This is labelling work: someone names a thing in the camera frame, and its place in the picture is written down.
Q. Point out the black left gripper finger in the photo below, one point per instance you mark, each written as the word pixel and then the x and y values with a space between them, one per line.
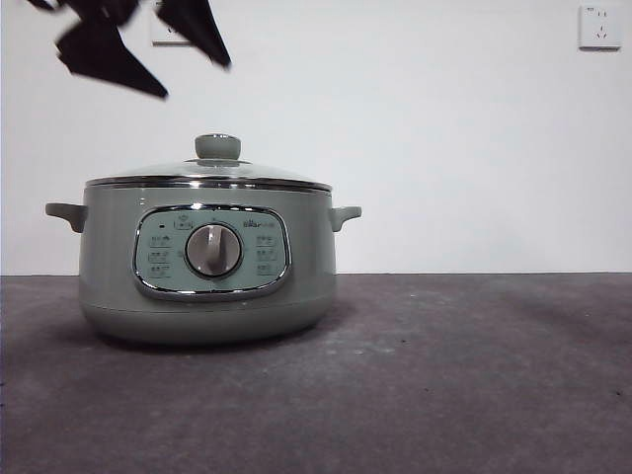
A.
pixel 103 59
pixel 197 24

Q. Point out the sage green electric pot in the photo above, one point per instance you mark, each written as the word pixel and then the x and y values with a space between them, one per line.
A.
pixel 113 257

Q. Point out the glass lid with green knob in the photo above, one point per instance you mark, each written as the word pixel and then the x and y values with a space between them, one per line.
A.
pixel 217 147

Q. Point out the white wall socket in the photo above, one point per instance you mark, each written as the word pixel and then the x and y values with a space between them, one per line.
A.
pixel 163 37
pixel 599 27

